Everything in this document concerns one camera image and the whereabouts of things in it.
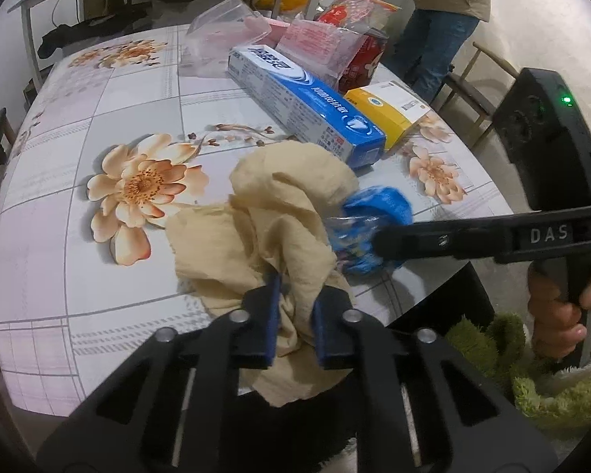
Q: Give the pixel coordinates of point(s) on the pink soft pad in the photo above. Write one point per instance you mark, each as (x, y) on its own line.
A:
(276, 32)

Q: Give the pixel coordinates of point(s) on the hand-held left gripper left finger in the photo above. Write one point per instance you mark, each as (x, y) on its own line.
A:
(273, 315)

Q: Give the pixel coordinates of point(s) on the black cloth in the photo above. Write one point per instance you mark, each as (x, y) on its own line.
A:
(64, 37)

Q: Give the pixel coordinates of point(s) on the clear bag with striped edge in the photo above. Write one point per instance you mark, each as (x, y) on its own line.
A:
(349, 10)

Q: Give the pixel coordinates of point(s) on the yellow cardboard box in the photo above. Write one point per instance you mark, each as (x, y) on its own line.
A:
(389, 108)

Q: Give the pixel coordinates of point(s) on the wooden chair with dark seat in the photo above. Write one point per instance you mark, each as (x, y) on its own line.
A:
(465, 91)

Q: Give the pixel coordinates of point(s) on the clear plastic container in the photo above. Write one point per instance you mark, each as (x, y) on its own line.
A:
(216, 24)

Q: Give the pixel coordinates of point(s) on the blue white toothpaste box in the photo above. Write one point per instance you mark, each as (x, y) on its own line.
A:
(300, 103)

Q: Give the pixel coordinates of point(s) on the pink printed plastic bag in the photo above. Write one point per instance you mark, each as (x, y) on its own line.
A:
(315, 39)

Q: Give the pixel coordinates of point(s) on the brown cartoon can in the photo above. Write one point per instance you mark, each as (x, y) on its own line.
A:
(369, 59)

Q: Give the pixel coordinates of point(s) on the person's right hand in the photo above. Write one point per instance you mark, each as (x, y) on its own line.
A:
(554, 320)

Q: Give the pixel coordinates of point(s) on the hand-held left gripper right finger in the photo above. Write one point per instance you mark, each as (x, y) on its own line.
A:
(321, 330)

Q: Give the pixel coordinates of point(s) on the blue plastic bag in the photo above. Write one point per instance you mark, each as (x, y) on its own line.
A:
(374, 204)

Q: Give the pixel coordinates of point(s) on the beige cloth rag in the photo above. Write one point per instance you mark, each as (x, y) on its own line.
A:
(276, 197)

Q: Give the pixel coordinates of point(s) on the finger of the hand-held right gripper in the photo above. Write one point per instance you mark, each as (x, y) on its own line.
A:
(443, 241)

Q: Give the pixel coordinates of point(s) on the floral tablecloth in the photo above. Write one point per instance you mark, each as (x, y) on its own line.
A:
(128, 266)

